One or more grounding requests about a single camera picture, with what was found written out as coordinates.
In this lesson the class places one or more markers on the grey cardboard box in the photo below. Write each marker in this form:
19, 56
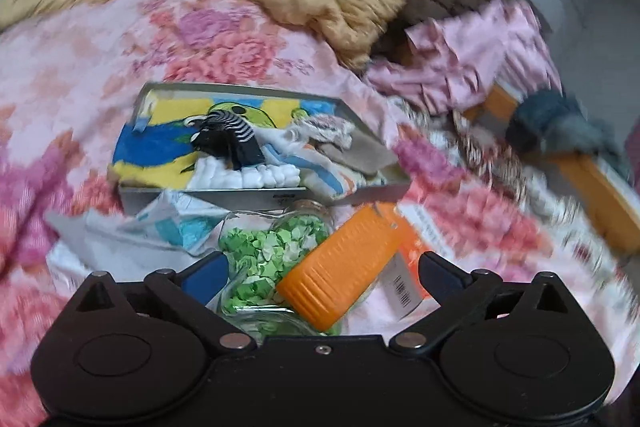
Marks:
225, 201

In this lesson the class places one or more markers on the orange ribbed bottle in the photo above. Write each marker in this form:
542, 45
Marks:
340, 272

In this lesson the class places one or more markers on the grey blue fluffy sock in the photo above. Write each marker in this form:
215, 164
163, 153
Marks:
560, 127

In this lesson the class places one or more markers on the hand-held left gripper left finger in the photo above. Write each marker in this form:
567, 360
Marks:
205, 277

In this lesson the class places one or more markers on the pink ruffled cloth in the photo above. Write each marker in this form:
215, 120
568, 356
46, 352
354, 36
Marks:
450, 57

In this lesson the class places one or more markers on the pink patterned sock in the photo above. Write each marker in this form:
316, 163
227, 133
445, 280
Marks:
325, 129

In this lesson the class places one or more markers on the orange wooden board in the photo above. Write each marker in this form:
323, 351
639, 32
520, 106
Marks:
595, 192

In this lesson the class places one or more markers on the glass jar of green stars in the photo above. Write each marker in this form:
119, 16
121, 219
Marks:
260, 247

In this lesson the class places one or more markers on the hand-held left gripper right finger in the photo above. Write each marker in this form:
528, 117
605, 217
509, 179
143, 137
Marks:
440, 277

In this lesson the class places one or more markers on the orange carton with barcode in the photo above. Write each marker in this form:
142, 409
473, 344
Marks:
415, 252

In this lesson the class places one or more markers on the beige cloth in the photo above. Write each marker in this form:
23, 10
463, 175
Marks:
360, 157

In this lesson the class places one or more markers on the blue tape piece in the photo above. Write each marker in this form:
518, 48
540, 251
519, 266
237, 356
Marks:
141, 125

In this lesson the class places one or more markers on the pink floral bedsheet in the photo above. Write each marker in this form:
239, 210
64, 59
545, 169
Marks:
100, 57

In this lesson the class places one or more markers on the blue striped white cloth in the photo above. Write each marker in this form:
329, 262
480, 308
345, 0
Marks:
320, 177

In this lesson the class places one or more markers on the black and white striped sock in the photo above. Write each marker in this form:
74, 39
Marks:
237, 132

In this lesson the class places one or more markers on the frog drawing paper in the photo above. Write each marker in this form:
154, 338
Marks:
155, 147

